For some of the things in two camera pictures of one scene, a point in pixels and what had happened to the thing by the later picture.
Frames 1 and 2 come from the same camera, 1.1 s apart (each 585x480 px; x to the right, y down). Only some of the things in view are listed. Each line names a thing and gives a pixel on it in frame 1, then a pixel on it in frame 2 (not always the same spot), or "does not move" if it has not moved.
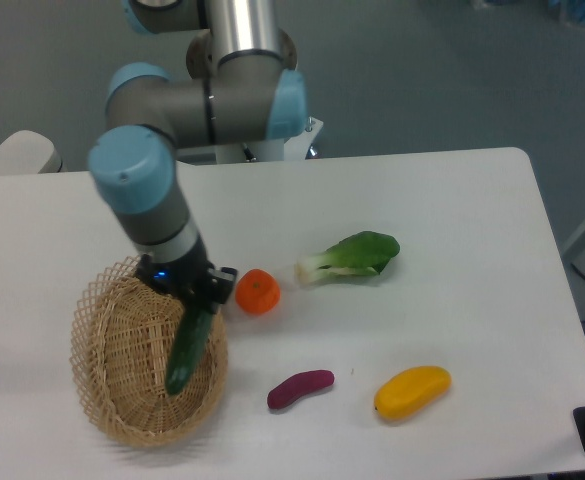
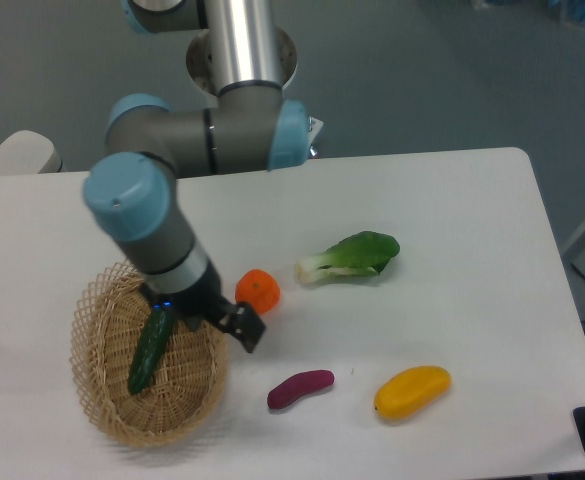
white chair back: (22, 152) does not move
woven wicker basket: (123, 332) does not move
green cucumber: (188, 350) -> (155, 340)
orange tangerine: (257, 292) does not move
